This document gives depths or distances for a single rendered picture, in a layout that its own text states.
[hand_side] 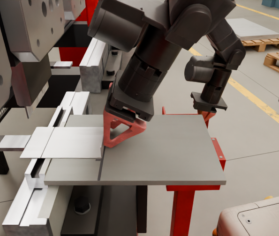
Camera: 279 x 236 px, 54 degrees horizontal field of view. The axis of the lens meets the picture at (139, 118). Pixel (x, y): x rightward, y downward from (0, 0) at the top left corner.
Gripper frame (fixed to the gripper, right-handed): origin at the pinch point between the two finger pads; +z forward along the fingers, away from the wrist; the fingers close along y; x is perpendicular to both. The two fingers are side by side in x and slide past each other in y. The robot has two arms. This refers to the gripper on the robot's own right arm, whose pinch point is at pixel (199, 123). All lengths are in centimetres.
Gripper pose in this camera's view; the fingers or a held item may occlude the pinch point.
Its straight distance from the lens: 89.3
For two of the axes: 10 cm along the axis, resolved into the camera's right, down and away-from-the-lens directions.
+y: -9.7, -1.6, -1.6
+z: -2.2, 8.2, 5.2
